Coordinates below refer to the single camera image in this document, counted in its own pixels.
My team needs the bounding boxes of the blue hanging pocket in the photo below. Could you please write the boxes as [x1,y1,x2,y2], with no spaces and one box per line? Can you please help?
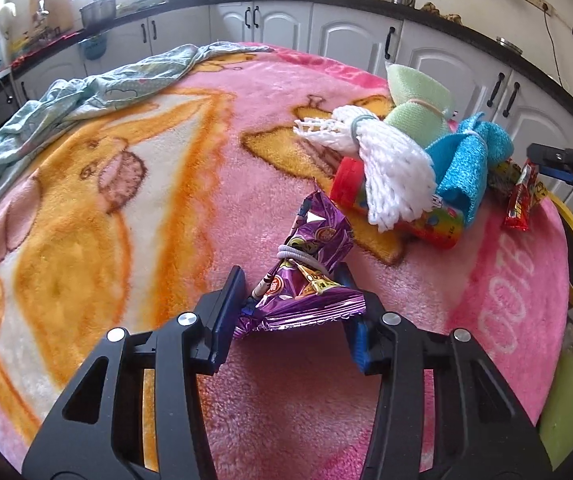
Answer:
[79,35,107,58]

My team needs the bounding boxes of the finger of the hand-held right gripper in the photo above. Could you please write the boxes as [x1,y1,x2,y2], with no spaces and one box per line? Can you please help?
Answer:
[526,143,573,184]

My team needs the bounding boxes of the black power cable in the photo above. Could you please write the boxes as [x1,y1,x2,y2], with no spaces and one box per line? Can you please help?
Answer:
[543,7,565,86]

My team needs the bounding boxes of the colourful snack wrapper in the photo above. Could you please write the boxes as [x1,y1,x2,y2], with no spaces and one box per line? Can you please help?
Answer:
[489,157,523,193]

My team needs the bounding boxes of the blue cloth bundle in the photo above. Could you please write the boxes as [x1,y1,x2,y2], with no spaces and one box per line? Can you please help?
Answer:
[425,114,514,226]

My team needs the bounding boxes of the pile of ginger roots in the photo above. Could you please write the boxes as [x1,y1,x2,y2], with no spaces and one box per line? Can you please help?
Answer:
[421,2,462,23]

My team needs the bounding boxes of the colourful can with red lid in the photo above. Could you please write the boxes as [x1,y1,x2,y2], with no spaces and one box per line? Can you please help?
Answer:
[329,156,467,251]

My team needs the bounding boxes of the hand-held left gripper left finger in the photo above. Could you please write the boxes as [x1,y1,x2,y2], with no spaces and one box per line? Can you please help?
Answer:
[21,266,247,480]

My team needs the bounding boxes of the white kitchen cabinets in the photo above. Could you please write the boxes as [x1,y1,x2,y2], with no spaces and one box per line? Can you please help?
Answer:
[11,0,573,153]

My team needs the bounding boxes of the large steel pot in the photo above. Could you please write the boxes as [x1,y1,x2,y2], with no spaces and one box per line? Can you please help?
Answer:
[79,0,118,28]

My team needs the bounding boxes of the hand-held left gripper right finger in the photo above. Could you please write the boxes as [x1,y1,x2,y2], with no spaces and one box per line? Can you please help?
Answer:
[339,265,552,480]

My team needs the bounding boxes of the red candy wrapper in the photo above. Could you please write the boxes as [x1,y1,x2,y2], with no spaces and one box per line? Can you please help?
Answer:
[503,159,539,232]

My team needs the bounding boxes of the light blue printed cloth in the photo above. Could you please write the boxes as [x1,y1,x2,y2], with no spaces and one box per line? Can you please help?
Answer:
[0,42,272,216]

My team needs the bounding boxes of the white foam net bundle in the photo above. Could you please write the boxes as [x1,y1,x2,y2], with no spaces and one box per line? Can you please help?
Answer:
[293,105,435,233]

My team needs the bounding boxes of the purple snack packet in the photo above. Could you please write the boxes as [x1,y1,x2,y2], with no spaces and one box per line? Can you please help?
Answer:
[234,191,367,339]

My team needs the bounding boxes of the light green cushion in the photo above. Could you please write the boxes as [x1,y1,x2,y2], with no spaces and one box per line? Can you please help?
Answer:
[539,350,573,463]

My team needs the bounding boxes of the green sponge with rubber band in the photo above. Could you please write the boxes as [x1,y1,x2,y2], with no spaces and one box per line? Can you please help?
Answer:
[383,64,454,136]

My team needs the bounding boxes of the pink printed blanket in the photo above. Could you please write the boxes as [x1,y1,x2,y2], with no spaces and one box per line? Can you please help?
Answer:
[0,42,572,480]

